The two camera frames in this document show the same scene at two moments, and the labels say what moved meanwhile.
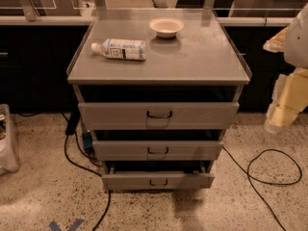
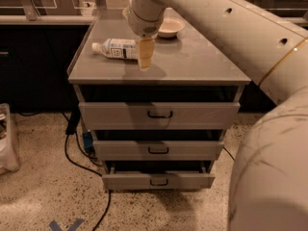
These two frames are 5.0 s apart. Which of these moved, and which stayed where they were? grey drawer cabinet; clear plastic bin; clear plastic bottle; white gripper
Moved: white gripper
Stayed: grey drawer cabinet; clear plastic bottle; clear plastic bin
